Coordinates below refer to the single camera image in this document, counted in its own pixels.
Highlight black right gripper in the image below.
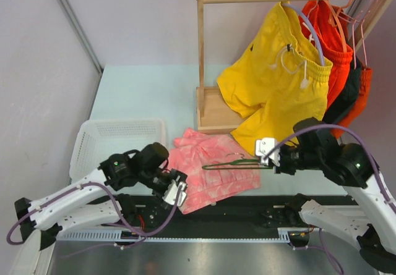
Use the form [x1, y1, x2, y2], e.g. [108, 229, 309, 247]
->
[264, 142, 322, 175]

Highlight pink patterned shorts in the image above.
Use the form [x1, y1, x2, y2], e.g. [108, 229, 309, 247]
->
[168, 128, 261, 214]

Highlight green wire hanger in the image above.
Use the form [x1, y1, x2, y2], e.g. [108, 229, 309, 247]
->
[202, 156, 271, 171]

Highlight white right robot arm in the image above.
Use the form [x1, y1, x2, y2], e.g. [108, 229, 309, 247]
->
[267, 117, 395, 274]

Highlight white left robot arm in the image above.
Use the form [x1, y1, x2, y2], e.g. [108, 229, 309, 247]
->
[6, 142, 187, 250]

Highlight black and orange shorts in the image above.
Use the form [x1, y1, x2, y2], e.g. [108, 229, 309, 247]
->
[322, 58, 372, 127]

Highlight yellow shorts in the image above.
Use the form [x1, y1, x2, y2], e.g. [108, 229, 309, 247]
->
[217, 2, 333, 154]

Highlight orange plastic hanger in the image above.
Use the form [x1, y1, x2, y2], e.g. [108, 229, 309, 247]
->
[327, 0, 356, 53]

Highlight lavender plastic hanger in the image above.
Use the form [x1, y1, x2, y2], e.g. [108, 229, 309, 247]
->
[281, 2, 325, 66]

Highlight white plastic basket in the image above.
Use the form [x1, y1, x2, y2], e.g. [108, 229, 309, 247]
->
[69, 119, 166, 182]

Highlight wooden clothes rack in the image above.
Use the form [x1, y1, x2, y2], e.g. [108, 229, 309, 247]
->
[196, 0, 393, 134]

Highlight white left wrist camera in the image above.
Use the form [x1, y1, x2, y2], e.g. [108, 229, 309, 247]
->
[162, 180, 187, 207]

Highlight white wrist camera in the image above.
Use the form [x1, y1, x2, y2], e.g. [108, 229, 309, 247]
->
[254, 137, 280, 167]
[162, 180, 187, 207]

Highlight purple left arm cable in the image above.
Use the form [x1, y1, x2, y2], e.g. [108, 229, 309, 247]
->
[6, 182, 184, 245]

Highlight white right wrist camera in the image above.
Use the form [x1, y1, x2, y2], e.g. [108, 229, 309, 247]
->
[254, 137, 280, 167]

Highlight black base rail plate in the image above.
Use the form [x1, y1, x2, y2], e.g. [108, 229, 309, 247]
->
[126, 195, 355, 238]

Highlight white slotted cable duct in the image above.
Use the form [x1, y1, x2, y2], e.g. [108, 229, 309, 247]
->
[57, 227, 290, 243]

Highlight pink wire hanger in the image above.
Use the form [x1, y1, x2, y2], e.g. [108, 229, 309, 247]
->
[338, 0, 378, 69]

